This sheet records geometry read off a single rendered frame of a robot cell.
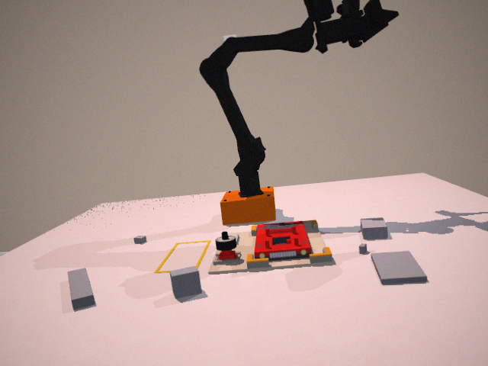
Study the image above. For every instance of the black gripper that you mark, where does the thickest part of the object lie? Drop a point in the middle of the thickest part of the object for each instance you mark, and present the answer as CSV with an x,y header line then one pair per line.
x,y
364,27

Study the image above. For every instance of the black wheel with grey hub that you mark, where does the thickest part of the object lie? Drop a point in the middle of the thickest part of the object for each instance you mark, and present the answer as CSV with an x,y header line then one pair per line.
x,y
225,245

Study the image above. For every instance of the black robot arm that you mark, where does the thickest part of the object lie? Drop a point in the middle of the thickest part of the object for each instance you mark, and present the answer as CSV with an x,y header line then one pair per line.
x,y
250,149

